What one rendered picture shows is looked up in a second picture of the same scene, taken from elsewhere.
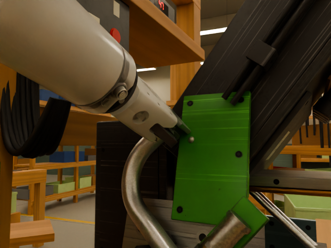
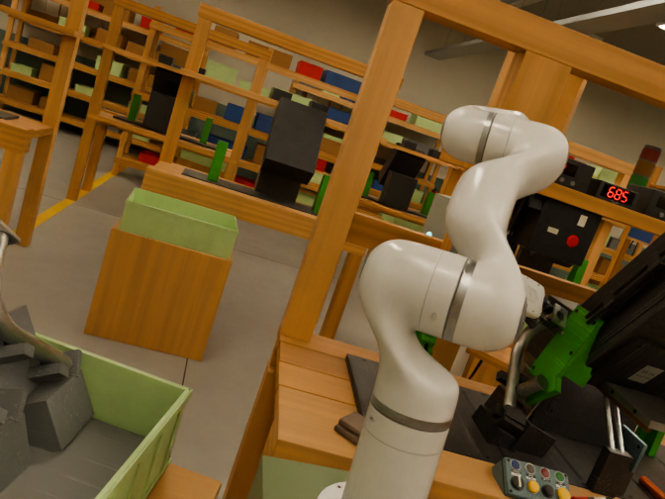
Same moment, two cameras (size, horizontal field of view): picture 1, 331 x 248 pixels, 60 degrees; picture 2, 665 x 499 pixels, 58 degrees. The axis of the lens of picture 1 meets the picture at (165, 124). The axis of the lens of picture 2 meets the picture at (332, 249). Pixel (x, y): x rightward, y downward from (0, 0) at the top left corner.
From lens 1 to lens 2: 128 cm
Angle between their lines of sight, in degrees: 57
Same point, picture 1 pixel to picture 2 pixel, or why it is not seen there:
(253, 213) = (553, 384)
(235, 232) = (533, 383)
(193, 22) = not seen: outside the picture
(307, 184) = (623, 402)
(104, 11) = (566, 224)
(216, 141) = (569, 341)
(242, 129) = (582, 340)
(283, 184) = (614, 396)
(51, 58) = not seen: hidden behind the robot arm
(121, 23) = (585, 231)
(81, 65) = not seen: hidden behind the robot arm
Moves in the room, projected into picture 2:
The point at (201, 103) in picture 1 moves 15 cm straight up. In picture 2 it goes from (580, 314) to (605, 257)
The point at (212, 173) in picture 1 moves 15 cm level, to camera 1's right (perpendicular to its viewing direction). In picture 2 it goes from (555, 356) to (609, 388)
